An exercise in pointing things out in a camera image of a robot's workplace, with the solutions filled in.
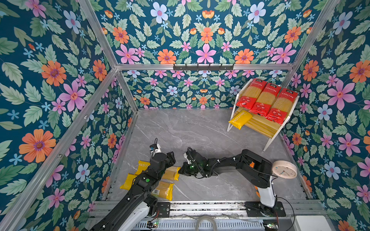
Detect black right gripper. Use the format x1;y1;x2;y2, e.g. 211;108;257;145
177;162;203;177

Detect yellow pasta bag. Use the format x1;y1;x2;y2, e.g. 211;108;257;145
120;174;174;201
228;110;252;130
135;160;181;181

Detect yellow pasta bag bottom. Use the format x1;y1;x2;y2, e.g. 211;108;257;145
120;174;174;201

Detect yellow pasta bag top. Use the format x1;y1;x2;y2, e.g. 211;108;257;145
228;110;252;130

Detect red spaghetti bag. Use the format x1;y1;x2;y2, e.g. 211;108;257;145
236;79;267;110
266;88;298;125
250;83;281;117

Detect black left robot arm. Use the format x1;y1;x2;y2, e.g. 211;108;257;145
90;152;176;231

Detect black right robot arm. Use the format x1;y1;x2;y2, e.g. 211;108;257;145
178;147;277;208

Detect wooden two-tier shelf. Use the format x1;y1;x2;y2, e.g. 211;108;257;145
227;80;299;151

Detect orange shark plush toy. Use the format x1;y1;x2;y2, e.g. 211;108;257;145
254;186;261;198

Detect white power box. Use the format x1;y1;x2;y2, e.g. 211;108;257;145
293;215;332;231

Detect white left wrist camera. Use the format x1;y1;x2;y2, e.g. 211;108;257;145
150;143;161;157

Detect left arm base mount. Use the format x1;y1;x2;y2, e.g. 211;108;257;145
146;202;171;219

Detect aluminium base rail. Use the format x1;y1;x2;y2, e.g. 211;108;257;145
89;200;327;220

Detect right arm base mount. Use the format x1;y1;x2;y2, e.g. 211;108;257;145
244;201;286;217

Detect black hook rail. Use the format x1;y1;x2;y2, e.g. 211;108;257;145
172;64;234;72

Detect aluminium frame post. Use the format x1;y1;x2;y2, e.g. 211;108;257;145
79;0;138;115

